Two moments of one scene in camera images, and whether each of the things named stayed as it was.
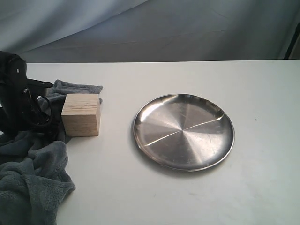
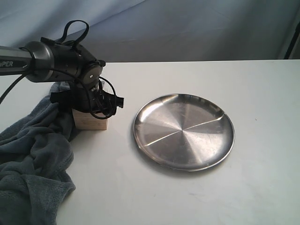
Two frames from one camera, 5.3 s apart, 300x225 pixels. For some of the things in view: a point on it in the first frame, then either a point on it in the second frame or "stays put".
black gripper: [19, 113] -> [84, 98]
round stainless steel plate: [186, 132] stays put
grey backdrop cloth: [73, 31] stays put
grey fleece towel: [34, 173] stays put
